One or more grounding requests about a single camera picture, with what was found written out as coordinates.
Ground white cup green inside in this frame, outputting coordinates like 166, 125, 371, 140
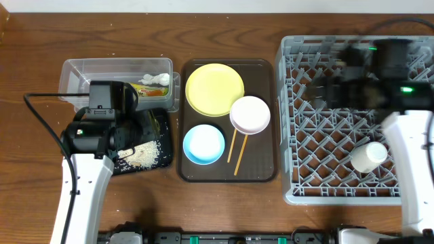
350, 142, 388, 174

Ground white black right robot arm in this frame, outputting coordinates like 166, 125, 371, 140
315, 78, 433, 243

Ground pink shallow bowl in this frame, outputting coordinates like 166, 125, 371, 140
229, 96, 271, 135

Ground white tissue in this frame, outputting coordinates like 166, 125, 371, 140
138, 73, 170, 86

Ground wooden chopstick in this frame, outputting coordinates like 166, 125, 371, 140
226, 128, 237, 163
234, 134, 248, 176

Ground light blue bowl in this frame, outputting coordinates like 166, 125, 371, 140
182, 124, 225, 165

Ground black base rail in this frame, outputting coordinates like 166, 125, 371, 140
96, 222, 337, 244

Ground clear plastic waste bin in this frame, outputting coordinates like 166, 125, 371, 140
58, 58, 180, 113

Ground black waste tray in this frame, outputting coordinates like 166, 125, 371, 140
113, 108, 174, 176

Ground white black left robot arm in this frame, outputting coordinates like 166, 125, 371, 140
50, 81, 160, 243

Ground dark brown serving tray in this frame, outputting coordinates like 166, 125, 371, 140
177, 59, 278, 183

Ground grey plastic dishwasher rack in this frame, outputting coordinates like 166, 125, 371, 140
274, 35, 434, 207

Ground pile of rice grains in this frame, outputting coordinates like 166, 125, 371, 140
118, 141, 161, 169

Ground yellow round plate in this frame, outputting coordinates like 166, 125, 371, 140
185, 63, 245, 117

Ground green yellow snack wrapper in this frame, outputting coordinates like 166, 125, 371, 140
131, 83, 169, 98

